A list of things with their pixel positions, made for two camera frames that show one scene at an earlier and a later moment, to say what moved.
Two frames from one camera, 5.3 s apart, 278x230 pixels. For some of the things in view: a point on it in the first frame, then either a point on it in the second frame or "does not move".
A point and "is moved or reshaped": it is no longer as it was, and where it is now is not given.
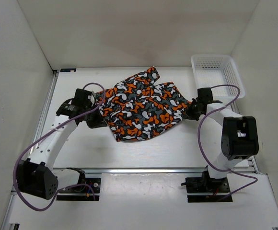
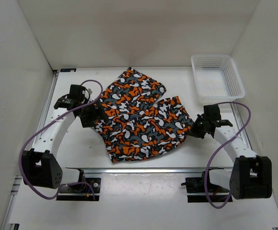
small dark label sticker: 68,70 does not move
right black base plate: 194,185 does not move
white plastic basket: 218,72 does not move
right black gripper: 189,114 to 193,130
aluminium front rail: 151,171 does not move
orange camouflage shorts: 137,106 is moved or reshaped
